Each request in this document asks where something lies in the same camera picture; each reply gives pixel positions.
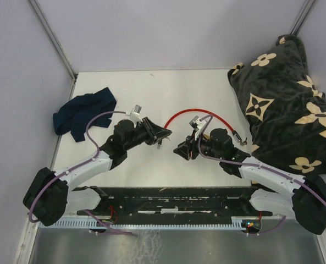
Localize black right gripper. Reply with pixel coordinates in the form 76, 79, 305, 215
173, 129, 223, 161

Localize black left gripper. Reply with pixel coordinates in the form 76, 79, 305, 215
124, 117, 172, 151

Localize red cable lock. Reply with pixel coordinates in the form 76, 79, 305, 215
157, 108, 240, 150

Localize silver key bunch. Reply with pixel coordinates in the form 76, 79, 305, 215
240, 138, 247, 146

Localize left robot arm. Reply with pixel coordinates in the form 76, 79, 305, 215
23, 117, 172, 226

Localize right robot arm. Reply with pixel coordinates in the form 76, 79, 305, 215
173, 128, 326, 235

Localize navy blue cloth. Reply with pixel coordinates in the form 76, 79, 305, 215
52, 87, 117, 142

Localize black floral blanket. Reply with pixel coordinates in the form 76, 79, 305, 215
228, 35, 326, 176

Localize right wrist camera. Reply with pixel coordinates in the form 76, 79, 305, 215
189, 115, 207, 141

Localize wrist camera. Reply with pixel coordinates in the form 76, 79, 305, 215
125, 105, 142, 124
189, 115, 207, 141

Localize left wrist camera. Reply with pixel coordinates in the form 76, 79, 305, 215
125, 105, 142, 124

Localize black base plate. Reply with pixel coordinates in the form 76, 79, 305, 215
63, 186, 272, 220

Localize white slotted cable duct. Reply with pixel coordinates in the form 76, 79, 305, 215
38, 217, 260, 230

